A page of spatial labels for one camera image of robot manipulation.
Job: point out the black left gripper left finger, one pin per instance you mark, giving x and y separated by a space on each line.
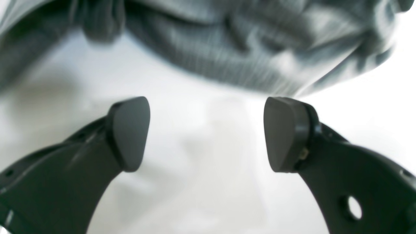
56 190

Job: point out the grey t-shirt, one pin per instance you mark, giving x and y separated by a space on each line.
283 47

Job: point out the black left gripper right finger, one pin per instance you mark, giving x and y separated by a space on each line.
358 191

